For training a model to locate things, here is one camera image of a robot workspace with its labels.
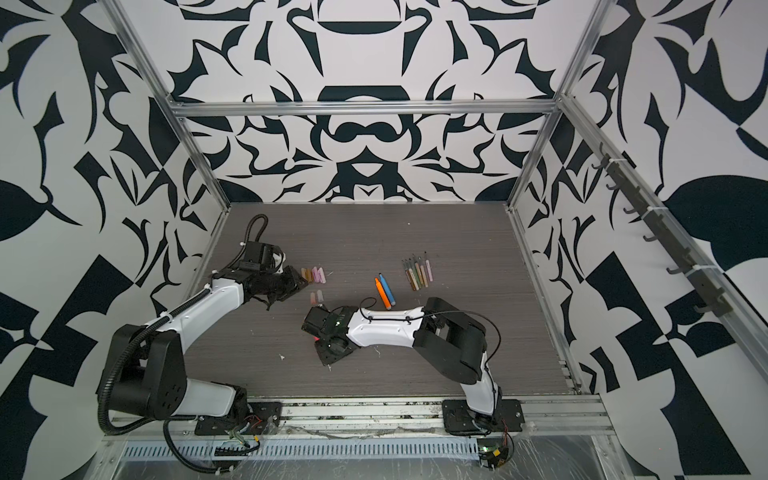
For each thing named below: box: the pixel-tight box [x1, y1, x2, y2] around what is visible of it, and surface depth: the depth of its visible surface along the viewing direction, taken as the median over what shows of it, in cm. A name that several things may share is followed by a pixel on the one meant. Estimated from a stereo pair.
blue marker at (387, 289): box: [379, 272, 396, 306], surface depth 98 cm
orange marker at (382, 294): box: [374, 277, 391, 311], surface depth 97 cm
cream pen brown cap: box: [408, 259, 420, 291], surface depth 101 cm
